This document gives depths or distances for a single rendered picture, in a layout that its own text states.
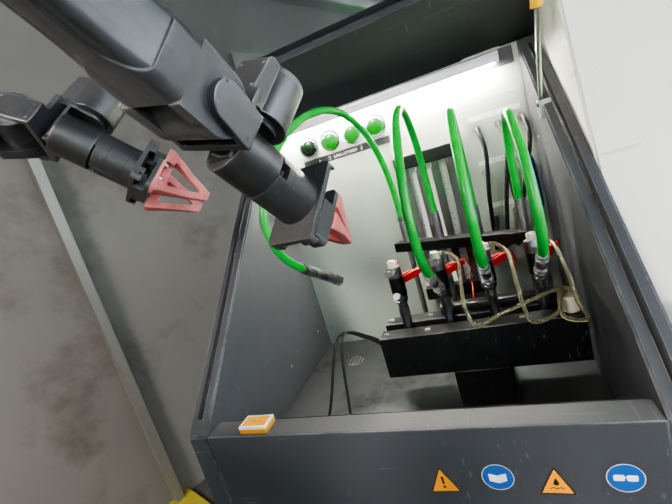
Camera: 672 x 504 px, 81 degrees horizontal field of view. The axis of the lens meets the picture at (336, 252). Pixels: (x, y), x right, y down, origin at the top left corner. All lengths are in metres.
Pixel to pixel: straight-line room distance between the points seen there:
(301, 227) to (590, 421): 0.39
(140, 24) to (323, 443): 0.54
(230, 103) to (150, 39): 0.07
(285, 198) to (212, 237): 1.90
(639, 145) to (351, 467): 0.64
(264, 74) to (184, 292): 1.86
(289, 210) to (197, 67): 0.16
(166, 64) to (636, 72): 0.66
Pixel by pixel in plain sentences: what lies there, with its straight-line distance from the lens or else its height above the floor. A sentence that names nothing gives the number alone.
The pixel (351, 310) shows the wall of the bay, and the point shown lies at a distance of 1.12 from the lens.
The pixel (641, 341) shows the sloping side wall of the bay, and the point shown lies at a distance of 0.59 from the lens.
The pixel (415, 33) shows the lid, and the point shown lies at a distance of 0.92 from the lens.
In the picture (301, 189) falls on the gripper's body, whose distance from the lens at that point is 0.41.
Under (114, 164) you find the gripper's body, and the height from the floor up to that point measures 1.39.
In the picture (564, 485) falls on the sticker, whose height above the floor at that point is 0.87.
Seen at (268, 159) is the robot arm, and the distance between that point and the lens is 0.39.
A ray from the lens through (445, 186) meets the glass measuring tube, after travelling 0.97.
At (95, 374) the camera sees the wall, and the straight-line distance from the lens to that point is 2.09.
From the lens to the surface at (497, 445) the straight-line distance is 0.57.
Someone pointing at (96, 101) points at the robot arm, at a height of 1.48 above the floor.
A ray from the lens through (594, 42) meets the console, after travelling 0.78.
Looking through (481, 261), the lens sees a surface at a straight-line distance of 0.59.
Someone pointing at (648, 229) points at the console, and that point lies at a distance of 0.74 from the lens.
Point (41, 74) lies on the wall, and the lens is 2.22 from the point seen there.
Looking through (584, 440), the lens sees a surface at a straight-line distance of 0.57.
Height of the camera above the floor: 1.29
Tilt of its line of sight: 11 degrees down
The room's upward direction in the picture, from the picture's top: 17 degrees counter-clockwise
